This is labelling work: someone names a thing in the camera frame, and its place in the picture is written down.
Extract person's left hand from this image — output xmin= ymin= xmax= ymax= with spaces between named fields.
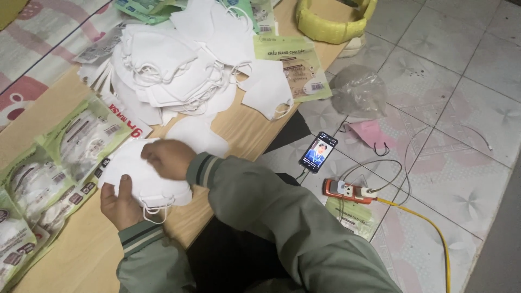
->
xmin=100 ymin=174 xmax=145 ymax=232

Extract person's right hand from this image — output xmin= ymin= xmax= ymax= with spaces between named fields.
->
xmin=140 ymin=139 xmax=198 ymax=181

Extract bundle of white face masks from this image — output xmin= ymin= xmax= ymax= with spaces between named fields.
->
xmin=97 ymin=138 xmax=193 ymax=225

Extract white packet with red print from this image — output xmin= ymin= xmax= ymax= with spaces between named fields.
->
xmin=107 ymin=101 xmax=154 ymax=140

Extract single flat white mask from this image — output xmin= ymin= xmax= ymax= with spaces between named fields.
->
xmin=164 ymin=116 xmax=231 ymax=158

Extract pile of loose white masks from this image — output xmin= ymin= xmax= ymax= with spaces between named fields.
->
xmin=77 ymin=0 xmax=295 ymax=127

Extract row of filled green packets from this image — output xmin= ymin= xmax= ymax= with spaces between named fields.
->
xmin=0 ymin=95 xmax=133 ymax=290

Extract clear grey printed packet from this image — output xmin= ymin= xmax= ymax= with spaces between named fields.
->
xmin=74 ymin=24 xmax=124 ymax=65

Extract person's black trousers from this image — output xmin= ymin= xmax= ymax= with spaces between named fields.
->
xmin=186 ymin=173 xmax=304 ymax=293

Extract heap of green packets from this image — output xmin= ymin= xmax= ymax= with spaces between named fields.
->
xmin=113 ymin=0 xmax=279 ymax=36

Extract pink patterned bed sheet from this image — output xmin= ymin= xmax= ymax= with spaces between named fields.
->
xmin=0 ymin=0 xmax=124 ymax=132

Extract black smartphone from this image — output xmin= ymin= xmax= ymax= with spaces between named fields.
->
xmin=299 ymin=131 xmax=339 ymax=174

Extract empty green mask packet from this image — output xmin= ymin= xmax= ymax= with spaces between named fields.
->
xmin=253 ymin=34 xmax=333 ymax=103

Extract yellow cushion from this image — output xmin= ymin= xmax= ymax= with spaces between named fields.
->
xmin=0 ymin=0 xmax=30 ymax=31

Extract orange power strip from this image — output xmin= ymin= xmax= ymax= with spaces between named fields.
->
xmin=323 ymin=178 xmax=377 ymax=205

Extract crumpled green packet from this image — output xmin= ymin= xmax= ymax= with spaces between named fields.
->
xmin=325 ymin=198 xmax=378 ymax=241

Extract clear plastic bag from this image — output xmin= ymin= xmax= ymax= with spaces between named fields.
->
xmin=329 ymin=64 xmax=388 ymax=119

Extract pink face mask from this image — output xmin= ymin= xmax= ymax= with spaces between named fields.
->
xmin=339 ymin=120 xmax=396 ymax=157

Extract yellow woven sack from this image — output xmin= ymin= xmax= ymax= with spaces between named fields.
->
xmin=296 ymin=0 xmax=378 ymax=45

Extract thin grey cable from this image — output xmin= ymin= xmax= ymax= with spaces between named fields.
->
xmin=339 ymin=159 xmax=404 ymax=193

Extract white charging cable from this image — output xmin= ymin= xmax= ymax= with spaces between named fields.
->
xmin=402 ymin=124 xmax=493 ymax=206

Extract yellow power cable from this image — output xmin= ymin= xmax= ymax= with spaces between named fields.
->
xmin=376 ymin=197 xmax=452 ymax=293

